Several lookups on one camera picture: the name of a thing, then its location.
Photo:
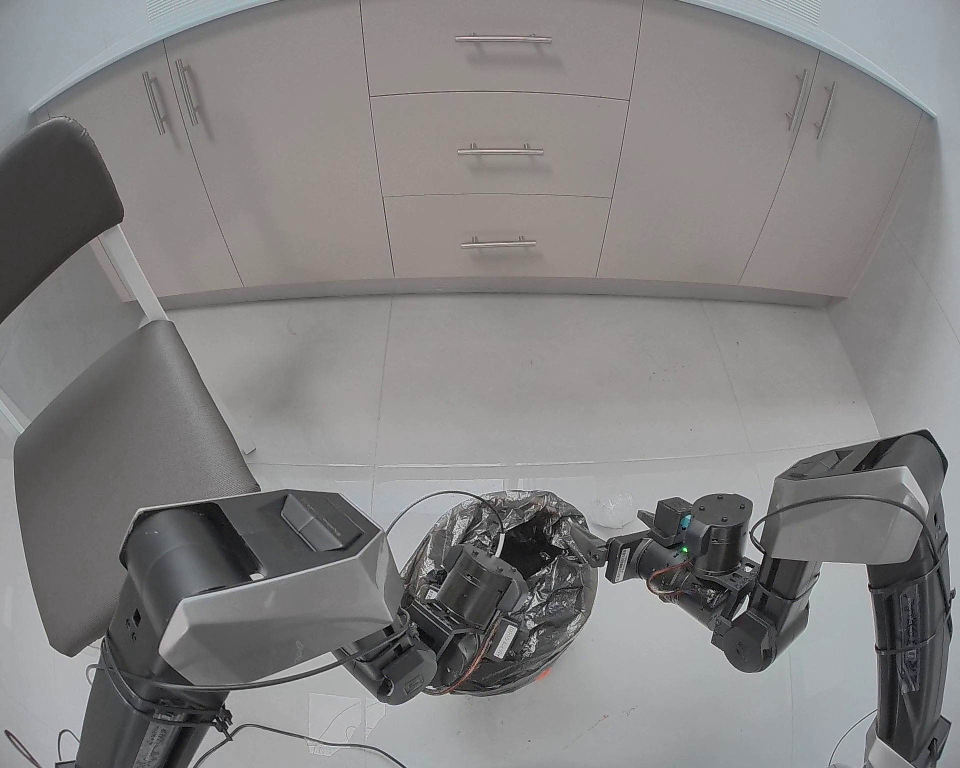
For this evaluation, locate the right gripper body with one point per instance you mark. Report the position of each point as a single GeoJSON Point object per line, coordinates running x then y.
{"type": "Point", "coordinates": [652, 561]}

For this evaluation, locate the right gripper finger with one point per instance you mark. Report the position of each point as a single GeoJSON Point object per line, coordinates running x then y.
{"type": "Point", "coordinates": [592, 546]}

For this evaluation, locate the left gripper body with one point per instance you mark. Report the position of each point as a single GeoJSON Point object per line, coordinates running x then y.
{"type": "Point", "coordinates": [504, 637]}

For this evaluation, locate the black plastic bag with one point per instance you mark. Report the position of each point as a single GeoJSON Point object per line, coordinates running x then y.
{"type": "Point", "coordinates": [555, 600]}

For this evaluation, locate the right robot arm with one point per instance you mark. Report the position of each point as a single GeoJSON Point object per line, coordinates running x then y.
{"type": "Point", "coordinates": [840, 517]}

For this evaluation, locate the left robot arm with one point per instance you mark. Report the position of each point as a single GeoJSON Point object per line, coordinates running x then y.
{"type": "Point", "coordinates": [262, 570]}

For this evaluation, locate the crumpled clear plastic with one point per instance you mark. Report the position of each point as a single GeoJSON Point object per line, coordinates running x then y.
{"type": "Point", "coordinates": [611, 510]}

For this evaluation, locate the grey chair with white legs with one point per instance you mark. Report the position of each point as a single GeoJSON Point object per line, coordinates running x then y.
{"type": "Point", "coordinates": [135, 450]}

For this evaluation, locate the beige cabinet with drawers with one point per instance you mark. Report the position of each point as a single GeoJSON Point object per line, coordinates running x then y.
{"type": "Point", "coordinates": [495, 112]}

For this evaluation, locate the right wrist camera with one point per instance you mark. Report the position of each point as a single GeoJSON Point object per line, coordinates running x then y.
{"type": "Point", "coordinates": [669, 519]}

